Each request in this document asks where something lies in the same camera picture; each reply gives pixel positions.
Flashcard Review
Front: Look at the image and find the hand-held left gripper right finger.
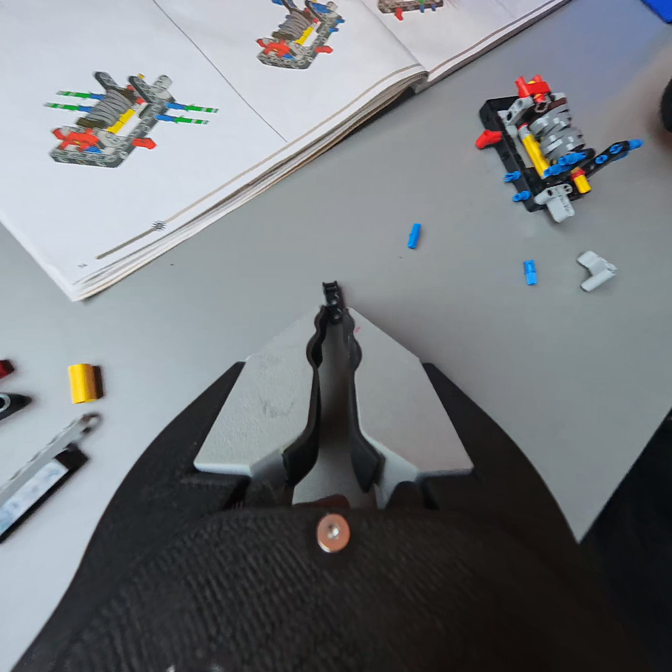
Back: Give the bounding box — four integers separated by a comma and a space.
343, 309, 474, 492

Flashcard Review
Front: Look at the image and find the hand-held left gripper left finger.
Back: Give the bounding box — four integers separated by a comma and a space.
193, 307, 322, 487

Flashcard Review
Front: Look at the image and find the small black lego piece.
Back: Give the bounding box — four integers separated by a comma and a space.
321, 281, 345, 322

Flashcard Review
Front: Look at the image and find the grey T-shaped lego connector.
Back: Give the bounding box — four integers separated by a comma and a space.
576, 250, 618, 293

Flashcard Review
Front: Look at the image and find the lego chassis assembly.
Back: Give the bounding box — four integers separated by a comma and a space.
475, 75, 644, 223

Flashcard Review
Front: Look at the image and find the yellow lego connector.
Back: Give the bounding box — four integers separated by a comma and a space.
68, 363, 104, 404

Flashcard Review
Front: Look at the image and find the long grey lego beam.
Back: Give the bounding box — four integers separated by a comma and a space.
0, 413, 102, 506

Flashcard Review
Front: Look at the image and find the lego instruction booklet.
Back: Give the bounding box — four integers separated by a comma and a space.
0, 0, 574, 302

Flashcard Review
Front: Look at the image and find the black curved lego piece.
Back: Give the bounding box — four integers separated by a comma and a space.
0, 392, 33, 421

